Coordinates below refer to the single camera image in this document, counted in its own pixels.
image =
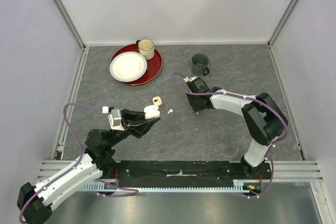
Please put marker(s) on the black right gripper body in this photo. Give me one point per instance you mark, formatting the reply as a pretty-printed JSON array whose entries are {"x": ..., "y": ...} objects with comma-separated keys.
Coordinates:
[{"x": 194, "y": 103}]

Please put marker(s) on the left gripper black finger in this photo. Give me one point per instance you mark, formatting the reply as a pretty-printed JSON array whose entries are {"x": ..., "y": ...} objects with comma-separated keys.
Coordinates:
[
  {"x": 155, "y": 120},
  {"x": 132, "y": 117}
]

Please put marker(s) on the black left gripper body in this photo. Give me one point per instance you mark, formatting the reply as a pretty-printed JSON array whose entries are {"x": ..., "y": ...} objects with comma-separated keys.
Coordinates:
[{"x": 134, "y": 131}]

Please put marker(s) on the beige earbud charging case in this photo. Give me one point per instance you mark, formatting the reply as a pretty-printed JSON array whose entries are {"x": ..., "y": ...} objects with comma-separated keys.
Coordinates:
[{"x": 157, "y": 101}]

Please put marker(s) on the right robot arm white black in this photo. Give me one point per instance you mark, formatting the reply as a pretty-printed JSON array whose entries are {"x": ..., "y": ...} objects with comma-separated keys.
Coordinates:
[{"x": 264, "y": 119}]

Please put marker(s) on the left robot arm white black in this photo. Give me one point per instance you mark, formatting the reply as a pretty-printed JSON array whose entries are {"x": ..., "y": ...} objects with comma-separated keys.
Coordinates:
[{"x": 37, "y": 202}]

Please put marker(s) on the dark green mug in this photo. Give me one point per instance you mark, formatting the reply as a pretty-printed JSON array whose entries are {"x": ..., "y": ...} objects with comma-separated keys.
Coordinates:
[{"x": 200, "y": 64}]

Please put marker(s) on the white paper plate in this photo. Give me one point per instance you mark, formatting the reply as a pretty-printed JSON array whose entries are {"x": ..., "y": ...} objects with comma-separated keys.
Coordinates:
[{"x": 128, "y": 66}]

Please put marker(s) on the round red tray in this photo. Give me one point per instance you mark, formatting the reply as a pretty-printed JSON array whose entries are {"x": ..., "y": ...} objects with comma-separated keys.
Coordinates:
[{"x": 153, "y": 68}]

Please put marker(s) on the cream ceramic mug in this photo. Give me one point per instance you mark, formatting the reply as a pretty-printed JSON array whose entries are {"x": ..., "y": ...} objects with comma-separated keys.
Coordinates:
[{"x": 146, "y": 48}]

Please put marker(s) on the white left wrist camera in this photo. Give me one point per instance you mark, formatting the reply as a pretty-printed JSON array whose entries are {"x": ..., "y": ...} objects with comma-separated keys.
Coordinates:
[{"x": 114, "y": 118}]

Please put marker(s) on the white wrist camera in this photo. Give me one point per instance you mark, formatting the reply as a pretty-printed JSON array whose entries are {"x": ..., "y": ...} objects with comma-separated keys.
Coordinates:
[
  {"x": 191, "y": 80},
  {"x": 114, "y": 118}
]

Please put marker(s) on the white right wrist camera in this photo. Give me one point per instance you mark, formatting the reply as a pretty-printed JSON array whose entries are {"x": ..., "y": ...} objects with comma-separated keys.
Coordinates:
[{"x": 191, "y": 80}]

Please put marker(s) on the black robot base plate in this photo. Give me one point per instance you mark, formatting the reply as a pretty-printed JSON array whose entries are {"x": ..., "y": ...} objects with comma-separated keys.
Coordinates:
[{"x": 184, "y": 174}]

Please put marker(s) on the slotted grey cable duct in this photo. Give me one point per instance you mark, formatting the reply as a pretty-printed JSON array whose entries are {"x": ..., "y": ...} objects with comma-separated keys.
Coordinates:
[{"x": 237, "y": 187}]

